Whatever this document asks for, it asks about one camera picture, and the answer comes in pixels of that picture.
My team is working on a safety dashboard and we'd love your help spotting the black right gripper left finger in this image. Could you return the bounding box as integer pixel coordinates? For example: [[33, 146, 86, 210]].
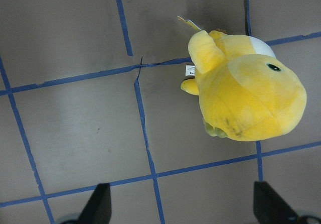
[[58, 183, 111, 224]]

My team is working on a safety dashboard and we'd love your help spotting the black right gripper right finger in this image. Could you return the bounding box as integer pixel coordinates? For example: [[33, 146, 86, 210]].
[[253, 181, 320, 224]]

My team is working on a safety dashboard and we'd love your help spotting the yellow plush toy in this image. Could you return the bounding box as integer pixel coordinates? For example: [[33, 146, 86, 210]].
[[181, 20, 307, 141]]

